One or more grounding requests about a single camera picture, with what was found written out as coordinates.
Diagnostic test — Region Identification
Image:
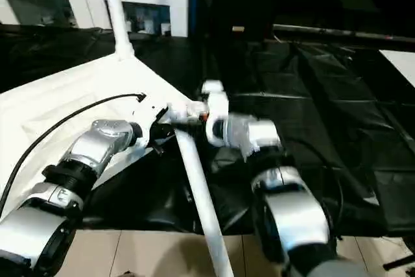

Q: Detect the white plastic table leg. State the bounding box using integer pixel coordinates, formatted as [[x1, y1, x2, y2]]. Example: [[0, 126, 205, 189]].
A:
[[102, 0, 135, 63], [168, 101, 235, 277]]

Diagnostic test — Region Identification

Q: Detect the white plastic table top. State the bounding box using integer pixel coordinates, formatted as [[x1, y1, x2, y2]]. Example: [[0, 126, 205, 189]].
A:
[[0, 53, 208, 213]]

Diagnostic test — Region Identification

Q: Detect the black mat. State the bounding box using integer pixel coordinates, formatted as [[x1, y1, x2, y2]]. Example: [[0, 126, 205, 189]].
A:
[[0, 22, 415, 237]]

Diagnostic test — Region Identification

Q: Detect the blue upright panel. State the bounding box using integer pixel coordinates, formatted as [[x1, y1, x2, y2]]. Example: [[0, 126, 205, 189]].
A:
[[187, 0, 209, 38]]

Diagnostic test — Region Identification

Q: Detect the long metal rod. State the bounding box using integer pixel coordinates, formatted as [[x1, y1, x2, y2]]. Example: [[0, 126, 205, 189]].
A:
[[273, 23, 415, 43]]

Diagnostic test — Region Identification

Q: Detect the white sheet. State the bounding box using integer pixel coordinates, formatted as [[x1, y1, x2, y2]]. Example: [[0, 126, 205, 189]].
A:
[[378, 49, 415, 89]]

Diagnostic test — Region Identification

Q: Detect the dark metal stand leg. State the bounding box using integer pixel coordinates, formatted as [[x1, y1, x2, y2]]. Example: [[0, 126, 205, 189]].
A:
[[384, 253, 415, 272]]

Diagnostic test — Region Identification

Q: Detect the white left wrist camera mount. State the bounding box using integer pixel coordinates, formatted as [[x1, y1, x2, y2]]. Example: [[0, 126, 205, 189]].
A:
[[131, 97, 170, 152]]

